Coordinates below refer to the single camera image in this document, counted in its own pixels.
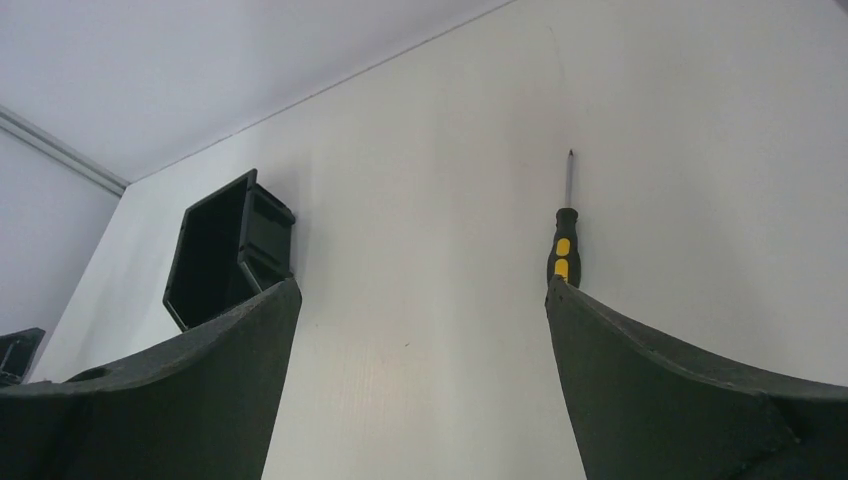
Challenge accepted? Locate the black yellow screwdriver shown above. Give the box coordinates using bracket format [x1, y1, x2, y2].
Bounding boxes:
[546, 149, 582, 288]

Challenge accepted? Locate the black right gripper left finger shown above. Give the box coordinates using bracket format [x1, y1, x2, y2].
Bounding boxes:
[1, 279, 302, 479]

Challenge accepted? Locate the black plastic bin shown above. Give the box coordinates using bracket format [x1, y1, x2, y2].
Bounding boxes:
[163, 169, 296, 331]

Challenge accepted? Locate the aluminium frame rail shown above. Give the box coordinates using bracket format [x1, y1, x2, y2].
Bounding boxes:
[1, 105, 130, 198]

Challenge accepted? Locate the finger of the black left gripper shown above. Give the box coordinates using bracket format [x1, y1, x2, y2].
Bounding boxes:
[1, 328, 45, 387]

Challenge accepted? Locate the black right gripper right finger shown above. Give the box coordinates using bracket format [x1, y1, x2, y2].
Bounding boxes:
[545, 278, 847, 479]

